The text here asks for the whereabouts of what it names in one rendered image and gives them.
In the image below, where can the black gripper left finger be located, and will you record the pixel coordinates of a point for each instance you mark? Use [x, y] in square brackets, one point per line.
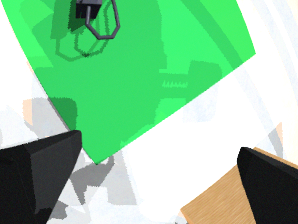
[33, 175]

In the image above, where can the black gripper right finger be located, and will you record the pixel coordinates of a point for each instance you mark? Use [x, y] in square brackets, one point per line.
[271, 187]

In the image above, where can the green circuit board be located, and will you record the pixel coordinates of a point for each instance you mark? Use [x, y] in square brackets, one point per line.
[164, 55]

